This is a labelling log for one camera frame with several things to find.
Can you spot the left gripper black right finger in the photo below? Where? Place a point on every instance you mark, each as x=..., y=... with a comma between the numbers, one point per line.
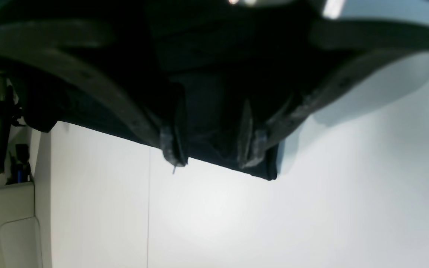
x=311, y=70

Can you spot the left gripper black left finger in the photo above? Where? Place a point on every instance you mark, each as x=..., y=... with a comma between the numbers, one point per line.
x=84, y=72

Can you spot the black T-shirt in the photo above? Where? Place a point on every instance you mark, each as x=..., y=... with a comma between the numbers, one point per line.
x=211, y=58

